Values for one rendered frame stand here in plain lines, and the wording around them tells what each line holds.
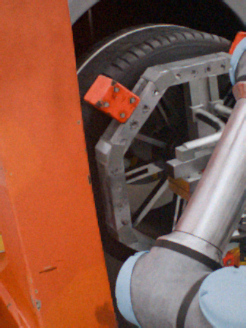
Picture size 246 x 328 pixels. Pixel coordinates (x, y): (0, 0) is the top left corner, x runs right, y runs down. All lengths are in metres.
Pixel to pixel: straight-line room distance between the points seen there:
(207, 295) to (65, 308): 0.49
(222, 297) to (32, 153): 0.45
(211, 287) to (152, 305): 0.10
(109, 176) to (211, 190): 0.62
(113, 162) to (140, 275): 0.64
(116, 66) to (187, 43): 0.19
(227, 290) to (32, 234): 0.45
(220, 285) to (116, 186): 0.75
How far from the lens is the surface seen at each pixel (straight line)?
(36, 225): 1.21
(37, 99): 1.13
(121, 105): 1.55
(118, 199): 1.61
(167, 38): 1.69
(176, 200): 1.83
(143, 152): 1.95
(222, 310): 0.85
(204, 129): 1.69
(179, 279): 0.94
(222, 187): 0.99
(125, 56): 1.65
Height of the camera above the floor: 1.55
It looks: 23 degrees down
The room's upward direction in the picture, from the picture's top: 7 degrees counter-clockwise
